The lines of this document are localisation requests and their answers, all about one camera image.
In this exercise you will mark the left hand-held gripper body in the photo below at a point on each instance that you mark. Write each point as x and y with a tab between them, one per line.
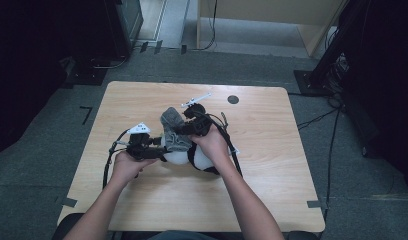
138	143

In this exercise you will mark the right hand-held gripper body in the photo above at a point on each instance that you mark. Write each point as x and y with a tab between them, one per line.
200	125

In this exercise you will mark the grey sock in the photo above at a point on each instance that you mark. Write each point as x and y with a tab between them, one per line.
173	133

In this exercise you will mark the panda plush toy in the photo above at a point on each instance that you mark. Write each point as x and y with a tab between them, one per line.
178	157

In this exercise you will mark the person's right hand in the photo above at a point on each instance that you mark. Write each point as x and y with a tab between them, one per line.
213	146

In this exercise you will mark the person's left hand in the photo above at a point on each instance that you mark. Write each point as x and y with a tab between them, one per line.
123	170

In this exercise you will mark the round dark table grommet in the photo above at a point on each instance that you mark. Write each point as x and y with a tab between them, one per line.
233	99

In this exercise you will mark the person's dark clothing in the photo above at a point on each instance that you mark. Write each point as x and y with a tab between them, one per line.
178	236

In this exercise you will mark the person's left leg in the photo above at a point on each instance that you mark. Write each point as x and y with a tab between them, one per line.
62	230

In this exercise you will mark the person's leg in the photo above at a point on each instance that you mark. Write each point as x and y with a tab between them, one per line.
62	230
302	236

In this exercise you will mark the black cabinet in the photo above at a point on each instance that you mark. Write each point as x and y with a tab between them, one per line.
125	23

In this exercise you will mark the black metal stand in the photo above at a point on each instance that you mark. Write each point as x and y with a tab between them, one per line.
313	81

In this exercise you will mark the light wooden cabinet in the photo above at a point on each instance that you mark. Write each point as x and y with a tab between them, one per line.
258	10

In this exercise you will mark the dark curtain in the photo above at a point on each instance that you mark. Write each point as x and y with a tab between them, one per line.
32	66
388	83

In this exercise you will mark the grey tape patch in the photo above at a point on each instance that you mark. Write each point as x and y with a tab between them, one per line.
314	204

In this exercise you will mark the person's right leg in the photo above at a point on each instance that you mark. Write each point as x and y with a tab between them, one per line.
302	236

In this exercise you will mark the black floor base plate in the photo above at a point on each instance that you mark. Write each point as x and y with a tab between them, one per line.
87	75

